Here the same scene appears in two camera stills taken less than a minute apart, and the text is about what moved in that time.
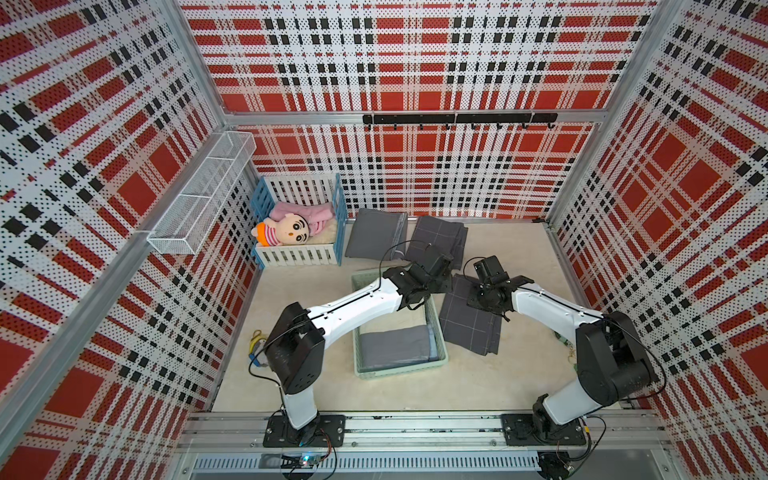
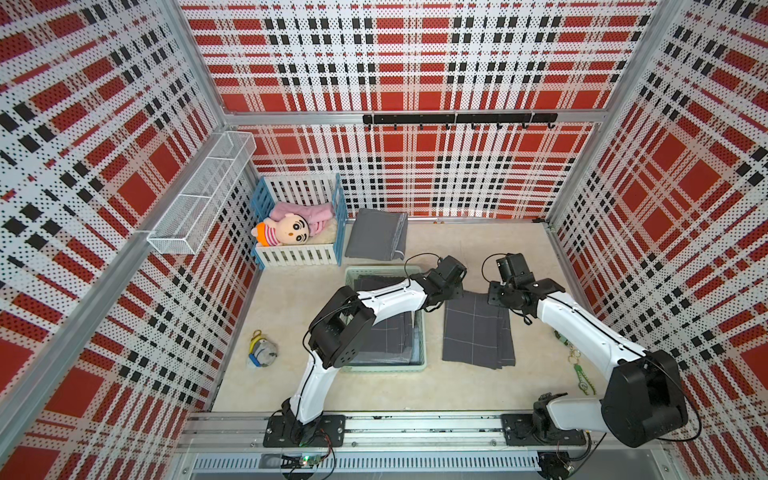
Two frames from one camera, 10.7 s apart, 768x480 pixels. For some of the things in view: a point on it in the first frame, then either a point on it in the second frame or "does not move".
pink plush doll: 291,223 does not move
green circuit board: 304,460 does not move
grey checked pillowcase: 432,236 -> 477,332
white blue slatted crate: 324,248 does not move
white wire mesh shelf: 181,226 does not move
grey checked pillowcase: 465,325 -> 390,335
